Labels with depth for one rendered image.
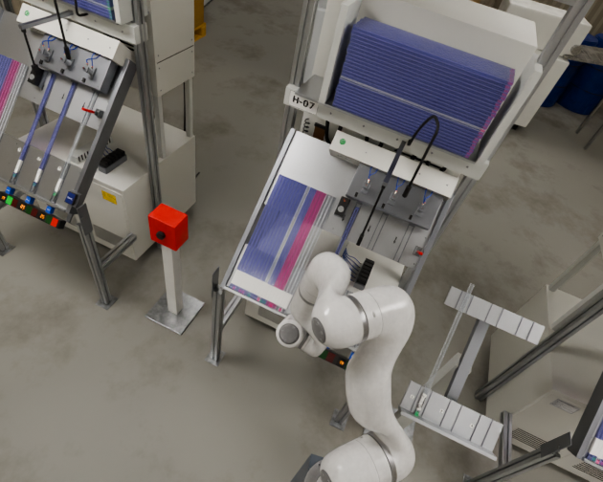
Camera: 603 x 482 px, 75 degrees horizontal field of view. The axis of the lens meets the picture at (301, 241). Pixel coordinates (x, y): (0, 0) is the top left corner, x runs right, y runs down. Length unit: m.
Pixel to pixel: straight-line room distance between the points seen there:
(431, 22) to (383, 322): 1.05
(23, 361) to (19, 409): 0.24
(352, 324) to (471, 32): 1.08
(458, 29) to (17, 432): 2.39
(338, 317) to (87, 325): 1.87
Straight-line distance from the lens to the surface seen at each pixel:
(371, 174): 1.50
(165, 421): 2.17
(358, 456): 1.01
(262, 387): 2.22
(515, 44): 1.54
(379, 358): 0.87
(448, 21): 1.53
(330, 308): 0.77
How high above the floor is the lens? 2.05
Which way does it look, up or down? 46 degrees down
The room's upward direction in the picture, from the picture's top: 16 degrees clockwise
